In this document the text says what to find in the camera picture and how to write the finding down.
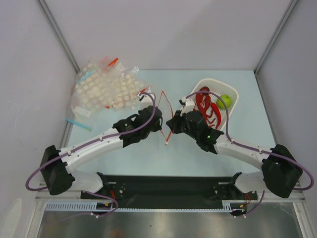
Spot red toy lobster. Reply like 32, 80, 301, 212
195, 93, 217, 127

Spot clear bag with orange zipper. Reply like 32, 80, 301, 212
139, 86, 174, 146

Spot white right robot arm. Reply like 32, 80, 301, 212
166, 111, 303, 199

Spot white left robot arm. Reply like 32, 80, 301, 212
41, 106, 162, 199

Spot pile of clear zip bags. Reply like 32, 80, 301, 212
66, 57, 149, 131

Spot red toy chili pepper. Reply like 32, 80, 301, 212
211, 103, 221, 129

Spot green toy apple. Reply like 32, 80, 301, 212
216, 94, 232, 110

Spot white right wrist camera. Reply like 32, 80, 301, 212
179, 97, 195, 116

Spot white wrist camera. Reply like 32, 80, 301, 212
179, 97, 195, 116
138, 92, 156, 109

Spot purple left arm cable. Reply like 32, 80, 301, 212
25, 92, 157, 191

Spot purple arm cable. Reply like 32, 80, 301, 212
25, 92, 157, 191
184, 91, 312, 190

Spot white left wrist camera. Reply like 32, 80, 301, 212
138, 92, 156, 109

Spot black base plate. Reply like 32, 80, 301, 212
80, 175, 258, 209

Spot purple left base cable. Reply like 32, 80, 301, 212
47, 190, 119, 224

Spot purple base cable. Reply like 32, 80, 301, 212
234, 190, 265, 218
47, 190, 119, 224

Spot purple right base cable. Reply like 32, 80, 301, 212
234, 190, 265, 218

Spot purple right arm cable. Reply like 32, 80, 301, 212
184, 91, 312, 190

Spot white slotted cable duct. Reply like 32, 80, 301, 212
45, 201, 246, 213

